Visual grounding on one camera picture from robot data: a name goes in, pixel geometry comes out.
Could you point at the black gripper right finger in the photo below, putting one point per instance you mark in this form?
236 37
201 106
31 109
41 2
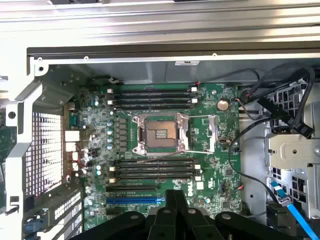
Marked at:
197 225

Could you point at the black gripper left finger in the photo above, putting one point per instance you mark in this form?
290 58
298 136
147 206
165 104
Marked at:
165 225

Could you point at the RAM slot white latches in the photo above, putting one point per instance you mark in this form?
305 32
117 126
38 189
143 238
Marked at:
150 177
150 91
150 101
150 166

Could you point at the RAM slot black latches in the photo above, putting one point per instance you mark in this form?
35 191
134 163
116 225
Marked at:
150 107
150 96
150 172
150 161

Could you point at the blue expansion slot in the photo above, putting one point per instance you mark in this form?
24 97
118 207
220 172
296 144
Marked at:
130 200

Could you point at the short black expansion slot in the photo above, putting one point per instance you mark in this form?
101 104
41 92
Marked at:
113 213

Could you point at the green motherboard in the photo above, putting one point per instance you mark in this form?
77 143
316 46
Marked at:
212 160

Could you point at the silver socket cover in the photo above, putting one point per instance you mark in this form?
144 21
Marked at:
213 140

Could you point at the CPU socket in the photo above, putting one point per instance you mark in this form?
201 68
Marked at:
160 135

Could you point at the silver rear port block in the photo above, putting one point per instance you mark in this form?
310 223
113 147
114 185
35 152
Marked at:
76 156
71 146
75 166
72 135

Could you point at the round coin cell battery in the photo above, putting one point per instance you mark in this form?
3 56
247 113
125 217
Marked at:
222 105

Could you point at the grey metal disk bay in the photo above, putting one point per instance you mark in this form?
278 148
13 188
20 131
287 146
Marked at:
287 140

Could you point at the blue case release latch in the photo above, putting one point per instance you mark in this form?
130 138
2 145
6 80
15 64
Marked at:
33 223

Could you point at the teal rear port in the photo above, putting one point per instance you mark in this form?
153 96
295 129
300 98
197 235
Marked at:
75 119

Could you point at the grey metal PC case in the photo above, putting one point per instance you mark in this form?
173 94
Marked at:
155 72

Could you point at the white case sticker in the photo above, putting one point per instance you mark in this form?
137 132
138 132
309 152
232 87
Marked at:
186 63

